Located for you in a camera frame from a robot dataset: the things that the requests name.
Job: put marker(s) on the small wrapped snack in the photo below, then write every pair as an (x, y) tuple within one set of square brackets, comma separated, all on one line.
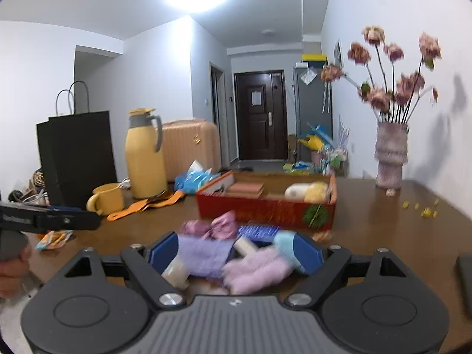
[(322, 236)]

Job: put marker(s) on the dried pink roses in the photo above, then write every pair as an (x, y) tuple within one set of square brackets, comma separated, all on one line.
[(392, 96)]

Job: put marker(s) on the lilac fluffy plush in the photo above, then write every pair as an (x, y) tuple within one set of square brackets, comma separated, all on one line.
[(256, 271)]

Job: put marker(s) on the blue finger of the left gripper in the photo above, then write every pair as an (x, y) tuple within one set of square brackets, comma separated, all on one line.
[(63, 209)]

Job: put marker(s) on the red cardboard box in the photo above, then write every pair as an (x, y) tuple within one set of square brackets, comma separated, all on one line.
[(271, 207)]

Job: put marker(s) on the white small box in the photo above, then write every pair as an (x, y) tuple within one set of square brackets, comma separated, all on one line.
[(245, 247)]

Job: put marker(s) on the pink sponge block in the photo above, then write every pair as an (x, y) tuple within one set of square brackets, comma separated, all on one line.
[(245, 189)]

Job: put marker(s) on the peach hard-shell suitcase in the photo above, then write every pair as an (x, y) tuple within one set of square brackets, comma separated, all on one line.
[(186, 141)]

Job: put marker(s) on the yellow dried buds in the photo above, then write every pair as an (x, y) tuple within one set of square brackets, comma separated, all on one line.
[(429, 211)]

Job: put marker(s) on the yellow box atop fridge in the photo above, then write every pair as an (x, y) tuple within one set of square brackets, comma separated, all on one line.
[(314, 57)]

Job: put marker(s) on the yellow watering can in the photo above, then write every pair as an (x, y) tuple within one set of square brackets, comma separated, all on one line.
[(312, 142)]

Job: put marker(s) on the white yellow plush toy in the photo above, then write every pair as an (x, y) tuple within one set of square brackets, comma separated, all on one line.
[(316, 192)]

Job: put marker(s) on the light blue plush toy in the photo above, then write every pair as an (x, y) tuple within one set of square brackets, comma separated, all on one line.
[(283, 241)]

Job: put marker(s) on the black smartphone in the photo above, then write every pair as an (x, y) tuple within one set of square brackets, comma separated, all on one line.
[(463, 269)]

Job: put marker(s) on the colourful snack packet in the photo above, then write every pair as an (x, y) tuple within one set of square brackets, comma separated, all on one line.
[(54, 240)]

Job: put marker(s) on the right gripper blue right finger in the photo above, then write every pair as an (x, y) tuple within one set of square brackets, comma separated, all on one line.
[(326, 269)]

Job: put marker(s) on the blue handkerchief tissue box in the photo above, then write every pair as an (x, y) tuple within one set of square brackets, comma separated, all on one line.
[(260, 234)]

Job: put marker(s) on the pink textured vase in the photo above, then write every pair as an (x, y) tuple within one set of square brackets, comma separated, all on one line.
[(391, 152)]

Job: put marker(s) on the person's left hand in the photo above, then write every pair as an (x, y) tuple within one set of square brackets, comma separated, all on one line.
[(12, 273)]

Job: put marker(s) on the yellow ceramic mug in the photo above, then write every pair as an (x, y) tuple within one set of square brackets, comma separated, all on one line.
[(106, 199)]

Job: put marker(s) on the yellow thermos jug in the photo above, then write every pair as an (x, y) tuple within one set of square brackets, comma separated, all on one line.
[(144, 154)]

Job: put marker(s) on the wall picture frame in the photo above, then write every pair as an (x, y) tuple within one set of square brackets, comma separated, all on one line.
[(338, 54)]

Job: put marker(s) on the dark brown door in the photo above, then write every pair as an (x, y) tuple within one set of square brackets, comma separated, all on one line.
[(262, 132)]

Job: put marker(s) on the black paper shopping bag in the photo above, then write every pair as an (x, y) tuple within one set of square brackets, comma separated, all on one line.
[(76, 156)]

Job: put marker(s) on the blue tissue pack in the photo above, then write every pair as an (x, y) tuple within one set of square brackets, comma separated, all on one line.
[(195, 178)]

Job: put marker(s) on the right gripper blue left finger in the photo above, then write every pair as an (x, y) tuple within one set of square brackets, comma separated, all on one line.
[(145, 266)]

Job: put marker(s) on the grey refrigerator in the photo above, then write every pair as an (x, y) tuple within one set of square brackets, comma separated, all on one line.
[(313, 104)]

